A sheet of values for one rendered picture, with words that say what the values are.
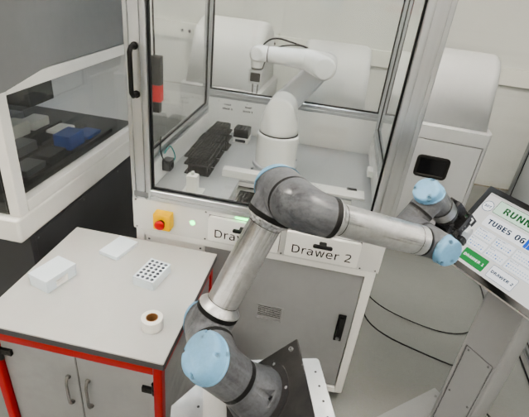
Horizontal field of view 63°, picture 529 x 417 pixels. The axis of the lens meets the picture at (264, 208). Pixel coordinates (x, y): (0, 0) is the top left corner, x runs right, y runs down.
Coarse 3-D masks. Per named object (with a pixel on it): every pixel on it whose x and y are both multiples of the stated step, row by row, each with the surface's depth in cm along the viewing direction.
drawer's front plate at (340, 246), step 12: (288, 240) 168; (300, 240) 167; (312, 240) 166; (324, 240) 165; (336, 240) 164; (288, 252) 170; (300, 252) 169; (336, 252) 166; (348, 252) 165; (336, 264) 169; (348, 264) 168
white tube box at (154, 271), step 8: (152, 264) 161; (160, 264) 162; (168, 264) 162; (144, 272) 156; (152, 272) 158; (160, 272) 157; (168, 272) 162; (136, 280) 154; (144, 280) 153; (152, 280) 153; (160, 280) 157; (152, 288) 153
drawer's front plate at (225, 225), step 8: (216, 216) 170; (208, 224) 171; (216, 224) 170; (224, 224) 170; (232, 224) 169; (240, 224) 168; (208, 232) 173; (216, 232) 172; (224, 232) 171; (232, 232) 171; (280, 232) 167; (216, 240) 174; (224, 240) 173; (272, 248) 171
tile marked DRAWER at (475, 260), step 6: (462, 252) 152; (468, 252) 151; (474, 252) 149; (462, 258) 151; (468, 258) 150; (474, 258) 148; (480, 258) 147; (474, 264) 148; (480, 264) 146; (486, 264) 145; (480, 270) 146
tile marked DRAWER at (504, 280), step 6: (492, 270) 143; (498, 270) 142; (492, 276) 142; (498, 276) 141; (504, 276) 140; (510, 276) 139; (498, 282) 140; (504, 282) 139; (510, 282) 138; (516, 282) 137; (504, 288) 138; (510, 288) 137
